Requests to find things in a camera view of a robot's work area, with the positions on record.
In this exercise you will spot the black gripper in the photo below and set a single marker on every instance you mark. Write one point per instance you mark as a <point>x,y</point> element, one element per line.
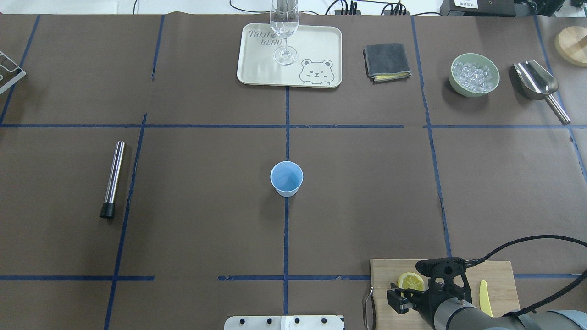
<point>424,303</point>

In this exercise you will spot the yellow lemon slice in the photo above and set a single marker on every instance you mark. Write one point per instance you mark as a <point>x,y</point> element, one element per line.
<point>411,281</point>

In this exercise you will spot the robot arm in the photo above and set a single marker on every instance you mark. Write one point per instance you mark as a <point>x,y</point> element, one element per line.
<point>446,305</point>

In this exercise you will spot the light blue cup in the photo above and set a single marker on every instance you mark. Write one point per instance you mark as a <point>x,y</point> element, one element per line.
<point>286,177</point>

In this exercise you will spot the wooden cutting board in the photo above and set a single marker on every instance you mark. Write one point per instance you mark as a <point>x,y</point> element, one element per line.
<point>380,316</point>

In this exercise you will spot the yellow plastic knife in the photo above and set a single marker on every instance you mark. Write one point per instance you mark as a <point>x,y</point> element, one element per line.
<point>484,298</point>

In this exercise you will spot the green bowl of ice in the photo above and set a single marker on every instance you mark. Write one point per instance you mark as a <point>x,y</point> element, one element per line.
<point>473,75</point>

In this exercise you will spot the folded grey cloth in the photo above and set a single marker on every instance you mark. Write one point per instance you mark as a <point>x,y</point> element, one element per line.
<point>386,62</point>

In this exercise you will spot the cream bear print tray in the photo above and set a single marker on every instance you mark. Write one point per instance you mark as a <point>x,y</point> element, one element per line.
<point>318,64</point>

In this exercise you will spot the steel ice scoop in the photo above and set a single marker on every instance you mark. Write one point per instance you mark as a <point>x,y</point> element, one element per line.
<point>538,84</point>

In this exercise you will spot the black power strip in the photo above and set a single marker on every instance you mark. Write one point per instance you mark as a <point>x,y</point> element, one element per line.
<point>347,8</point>

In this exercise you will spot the black box device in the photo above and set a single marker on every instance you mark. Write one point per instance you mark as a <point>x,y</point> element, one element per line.
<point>499,8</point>

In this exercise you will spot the round wooden stand base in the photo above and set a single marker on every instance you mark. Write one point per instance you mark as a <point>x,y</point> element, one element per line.
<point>571,45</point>

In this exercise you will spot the clear wine glass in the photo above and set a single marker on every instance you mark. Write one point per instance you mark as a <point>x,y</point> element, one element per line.
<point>284,21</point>

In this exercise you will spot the steel muddler black tip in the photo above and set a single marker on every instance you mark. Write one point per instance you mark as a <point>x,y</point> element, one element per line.
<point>108,206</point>

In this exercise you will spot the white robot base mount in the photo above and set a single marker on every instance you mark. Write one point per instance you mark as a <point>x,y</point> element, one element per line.
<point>285,322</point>

